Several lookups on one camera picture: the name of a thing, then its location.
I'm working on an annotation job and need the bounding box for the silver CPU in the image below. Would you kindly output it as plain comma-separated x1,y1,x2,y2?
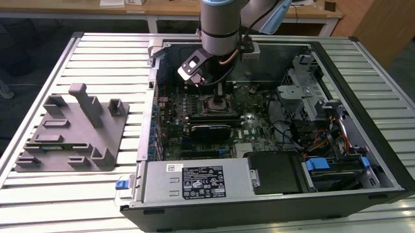
207,99,228,112

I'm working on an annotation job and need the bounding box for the green motherboard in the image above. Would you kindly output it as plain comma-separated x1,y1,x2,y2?
152,80,295,162

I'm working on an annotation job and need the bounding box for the blue case latch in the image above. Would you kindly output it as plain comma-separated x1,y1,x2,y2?
115,177,131,191

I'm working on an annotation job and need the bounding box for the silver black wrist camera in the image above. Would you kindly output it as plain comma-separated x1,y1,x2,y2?
178,48,211,86

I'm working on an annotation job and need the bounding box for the orange yellow wire bundle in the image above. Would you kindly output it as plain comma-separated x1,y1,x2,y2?
301,128,353,158

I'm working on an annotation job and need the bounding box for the silver chipset heat sink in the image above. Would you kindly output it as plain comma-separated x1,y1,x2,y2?
234,142,255,154

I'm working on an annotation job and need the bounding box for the CPU socket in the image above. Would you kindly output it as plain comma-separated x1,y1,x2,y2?
200,96,236,116

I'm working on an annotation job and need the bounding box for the black cable bundle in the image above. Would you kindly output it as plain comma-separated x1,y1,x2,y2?
271,116,321,152

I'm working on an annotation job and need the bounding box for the open black PC case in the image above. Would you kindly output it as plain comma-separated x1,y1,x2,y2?
118,36,415,233

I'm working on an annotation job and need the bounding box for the black plastic shroud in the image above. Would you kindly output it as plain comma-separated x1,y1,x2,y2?
243,150,309,196

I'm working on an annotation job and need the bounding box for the wooden desk white frame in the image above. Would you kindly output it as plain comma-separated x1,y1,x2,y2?
0,0,346,37

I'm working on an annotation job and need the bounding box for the grey parts rack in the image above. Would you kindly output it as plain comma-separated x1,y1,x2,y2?
15,83,131,172

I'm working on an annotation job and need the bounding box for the silver power supply unit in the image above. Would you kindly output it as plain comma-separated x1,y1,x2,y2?
130,159,261,204

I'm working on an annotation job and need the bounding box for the green RAM stick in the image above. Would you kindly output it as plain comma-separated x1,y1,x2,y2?
38,144,90,150

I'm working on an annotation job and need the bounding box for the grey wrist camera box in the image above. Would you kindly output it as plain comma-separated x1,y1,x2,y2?
240,41,262,61

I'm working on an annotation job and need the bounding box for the hard disk in blue carrier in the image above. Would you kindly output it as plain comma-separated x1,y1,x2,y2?
301,156,373,192

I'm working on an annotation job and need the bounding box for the wooden cabinet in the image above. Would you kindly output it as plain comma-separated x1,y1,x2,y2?
333,0,415,69

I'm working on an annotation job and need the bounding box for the small black graphics card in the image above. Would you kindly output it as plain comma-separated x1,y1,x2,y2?
188,124,234,143

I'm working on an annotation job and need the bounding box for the silver metal disk bay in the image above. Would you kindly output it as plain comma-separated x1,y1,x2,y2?
277,54,329,122

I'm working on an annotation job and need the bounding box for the black expansion slot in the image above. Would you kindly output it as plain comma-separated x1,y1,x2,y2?
180,150,219,157

